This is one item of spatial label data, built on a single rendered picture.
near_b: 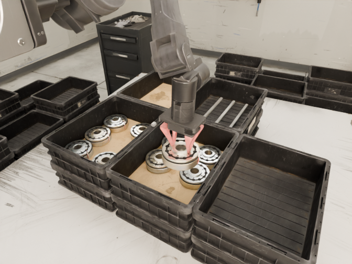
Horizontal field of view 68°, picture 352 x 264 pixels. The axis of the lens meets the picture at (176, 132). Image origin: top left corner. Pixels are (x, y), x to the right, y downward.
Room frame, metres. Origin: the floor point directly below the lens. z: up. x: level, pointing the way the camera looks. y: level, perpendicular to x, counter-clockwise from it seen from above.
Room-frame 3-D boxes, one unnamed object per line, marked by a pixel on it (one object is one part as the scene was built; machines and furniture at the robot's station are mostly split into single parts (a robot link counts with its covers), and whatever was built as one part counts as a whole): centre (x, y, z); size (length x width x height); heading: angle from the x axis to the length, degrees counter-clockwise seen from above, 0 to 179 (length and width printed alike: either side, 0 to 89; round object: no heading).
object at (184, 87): (0.55, -0.02, 1.22); 0.07 x 0.06 x 0.07; 154
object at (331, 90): (2.05, -1.33, 0.37); 0.40 x 0.30 x 0.45; 65
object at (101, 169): (0.83, 0.25, 0.92); 0.40 x 0.30 x 0.02; 150
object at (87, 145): (0.77, 0.37, 0.86); 0.10 x 0.10 x 0.01
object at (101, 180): (0.83, 0.25, 0.87); 0.40 x 0.30 x 0.11; 150
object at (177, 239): (0.68, -0.01, 0.76); 0.40 x 0.30 x 0.12; 150
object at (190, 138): (0.54, -0.02, 1.09); 0.07 x 0.07 x 0.09; 59
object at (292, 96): (1.86, -0.80, 0.37); 0.40 x 0.30 x 0.45; 65
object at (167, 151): (0.55, -0.01, 1.04); 0.10 x 0.10 x 0.01
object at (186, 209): (0.68, -0.01, 0.92); 0.40 x 0.30 x 0.02; 150
